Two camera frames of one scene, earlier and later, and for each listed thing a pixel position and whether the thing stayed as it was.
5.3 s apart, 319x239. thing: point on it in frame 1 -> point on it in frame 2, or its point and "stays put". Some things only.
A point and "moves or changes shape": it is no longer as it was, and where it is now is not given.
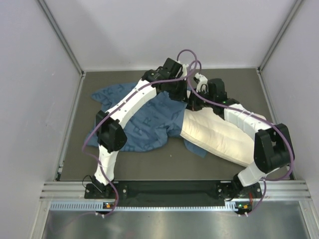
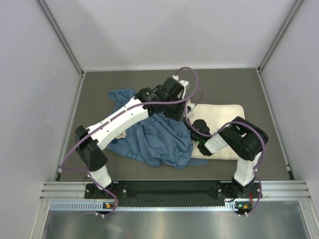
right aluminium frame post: x=285 y=25 stays put
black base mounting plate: x=169 y=193 stays put
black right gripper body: x=198 y=103 -> x=194 y=137
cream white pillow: x=204 y=127 moves or changes shape
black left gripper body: x=176 y=89 -> x=174 y=111
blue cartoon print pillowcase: x=156 y=124 moves or changes shape
